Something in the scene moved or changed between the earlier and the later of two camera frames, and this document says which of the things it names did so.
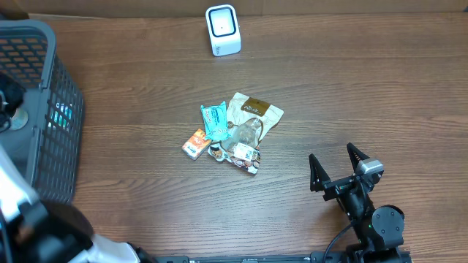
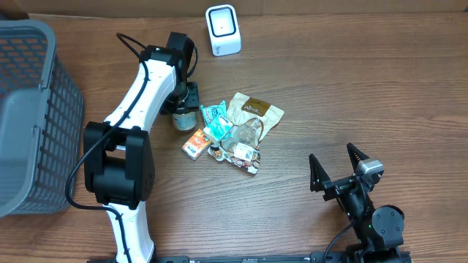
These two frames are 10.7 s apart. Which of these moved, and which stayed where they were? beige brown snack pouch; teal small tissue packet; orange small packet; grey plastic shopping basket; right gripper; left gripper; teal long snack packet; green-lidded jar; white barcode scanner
Moved: green-lidded jar; teal small tissue packet; left gripper
Stayed: right gripper; orange small packet; teal long snack packet; grey plastic shopping basket; beige brown snack pouch; white barcode scanner
